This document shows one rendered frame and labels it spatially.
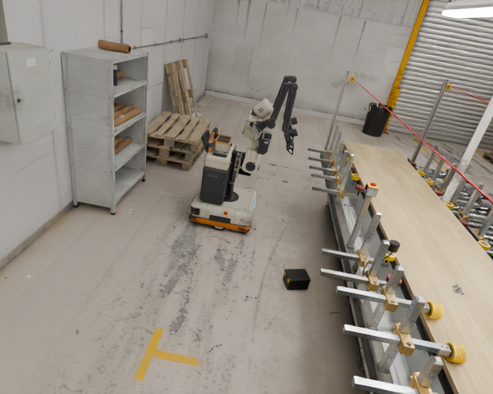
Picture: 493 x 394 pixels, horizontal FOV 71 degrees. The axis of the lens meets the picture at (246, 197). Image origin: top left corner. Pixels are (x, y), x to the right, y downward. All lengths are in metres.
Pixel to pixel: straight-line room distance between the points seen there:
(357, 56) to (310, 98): 1.47
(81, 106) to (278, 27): 6.59
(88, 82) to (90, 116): 0.30
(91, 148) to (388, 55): 7.68
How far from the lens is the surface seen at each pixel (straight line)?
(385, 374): 1.95
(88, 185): 3.85
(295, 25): 9.34
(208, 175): 3.47
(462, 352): 1.85
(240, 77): 9.50
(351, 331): 1.66
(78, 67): 3.49
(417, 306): 1.67
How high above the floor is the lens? 2.08
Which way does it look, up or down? 28 degrees down
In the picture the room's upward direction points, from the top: 11 degrees clockwise
